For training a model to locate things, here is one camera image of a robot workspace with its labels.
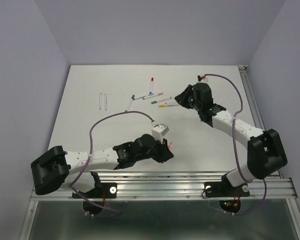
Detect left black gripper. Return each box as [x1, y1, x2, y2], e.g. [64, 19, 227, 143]
[135, 134, 173, 162]

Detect red capped marker pen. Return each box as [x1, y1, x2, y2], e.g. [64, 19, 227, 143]
[149, 77, 154, 95]

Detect dark green capped marker pen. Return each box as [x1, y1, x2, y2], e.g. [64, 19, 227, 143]
[125, 94, 135, 112]

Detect grey capped marker pen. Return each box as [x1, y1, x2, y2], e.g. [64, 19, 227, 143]
[98, 93, 103, 110]

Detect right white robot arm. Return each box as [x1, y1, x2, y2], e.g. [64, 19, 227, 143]
[174, 82, 288, 198]

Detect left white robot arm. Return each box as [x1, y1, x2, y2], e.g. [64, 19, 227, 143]
[30, 134, 174, 197]

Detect pink capped marker pen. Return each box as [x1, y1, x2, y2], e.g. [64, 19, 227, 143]
[164, 101, 178, 105]

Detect peach capped marker pen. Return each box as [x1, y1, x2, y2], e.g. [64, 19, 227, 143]
[142, 92, 164, 100]

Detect yellow capped marker pen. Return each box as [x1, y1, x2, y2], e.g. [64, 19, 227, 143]
[158, 103, 180, 108]

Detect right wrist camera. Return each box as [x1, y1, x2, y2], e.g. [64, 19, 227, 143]
[197, 75, 209, 84]

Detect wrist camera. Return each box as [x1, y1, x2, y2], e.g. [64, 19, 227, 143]
[151, 124, 169, 143]
[197, 75, 209, 84]

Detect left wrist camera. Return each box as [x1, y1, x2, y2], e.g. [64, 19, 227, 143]
[151, 124, 169, 143]

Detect aluminium front rail frame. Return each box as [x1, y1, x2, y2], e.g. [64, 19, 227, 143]
[20, 172, 300, 240]

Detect aluminium right side rail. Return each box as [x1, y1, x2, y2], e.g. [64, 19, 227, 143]
[237, 64, 283, 180]

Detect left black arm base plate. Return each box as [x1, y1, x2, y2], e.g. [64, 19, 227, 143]
[71, 182, 118, 199]

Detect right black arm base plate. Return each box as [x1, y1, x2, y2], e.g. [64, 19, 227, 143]
[202, 181, 250, 199]

